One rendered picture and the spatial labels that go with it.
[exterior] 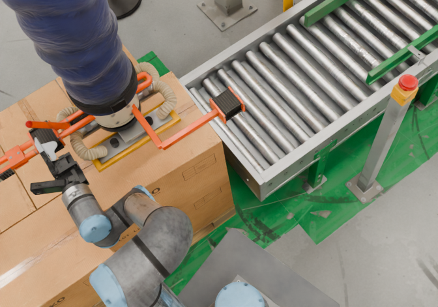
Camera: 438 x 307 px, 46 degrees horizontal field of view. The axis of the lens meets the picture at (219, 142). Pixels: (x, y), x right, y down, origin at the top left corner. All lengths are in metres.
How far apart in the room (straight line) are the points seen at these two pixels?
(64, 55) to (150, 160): 0.70
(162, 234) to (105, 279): 0.15
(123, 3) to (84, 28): 2.40
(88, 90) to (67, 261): 1.02
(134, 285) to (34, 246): 1.37
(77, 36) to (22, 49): 2.45
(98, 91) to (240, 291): 0.74
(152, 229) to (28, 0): 0.58
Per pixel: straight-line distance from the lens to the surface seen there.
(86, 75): 1.49
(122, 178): 1.97
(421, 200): 2.98
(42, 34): 1.35
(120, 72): 1.56
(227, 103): 1.67
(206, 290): 1.99
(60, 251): 2.40
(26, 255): 2.46
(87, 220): 1.57
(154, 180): 1.94
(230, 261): 2.00
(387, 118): 2.25
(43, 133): 1.78
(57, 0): 1.26
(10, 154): 1.80
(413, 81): 2.05
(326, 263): 2.78
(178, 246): 1.13
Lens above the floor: 2.69
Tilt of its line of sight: 63 degrees down
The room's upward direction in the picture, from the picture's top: 11 degrees counter-clockwise
